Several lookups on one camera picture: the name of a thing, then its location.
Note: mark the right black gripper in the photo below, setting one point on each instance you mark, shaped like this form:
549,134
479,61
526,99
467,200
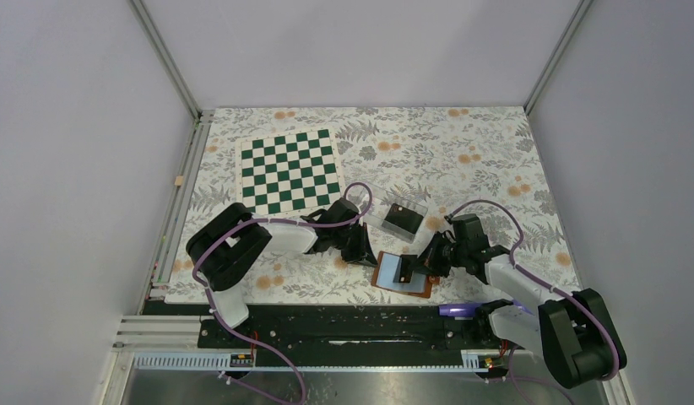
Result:
428,261

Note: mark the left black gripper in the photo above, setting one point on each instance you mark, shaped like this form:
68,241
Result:
362,255

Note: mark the brown leather card holder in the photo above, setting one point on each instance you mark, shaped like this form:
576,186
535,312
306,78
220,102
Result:
383,278

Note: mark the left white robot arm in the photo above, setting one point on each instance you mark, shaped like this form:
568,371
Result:
224,250

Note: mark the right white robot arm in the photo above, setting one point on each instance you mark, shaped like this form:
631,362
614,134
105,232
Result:
572,332

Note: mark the purple marker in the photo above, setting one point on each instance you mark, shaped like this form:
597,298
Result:
460,310

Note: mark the green white chessboard mat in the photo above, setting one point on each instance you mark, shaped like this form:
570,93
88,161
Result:
288,174

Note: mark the floral tablecloth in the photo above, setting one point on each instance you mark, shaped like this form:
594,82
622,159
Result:
437,157

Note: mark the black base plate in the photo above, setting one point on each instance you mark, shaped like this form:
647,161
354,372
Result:
356,335

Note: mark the aluminium frame rail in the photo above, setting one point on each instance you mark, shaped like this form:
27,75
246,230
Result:
137,332

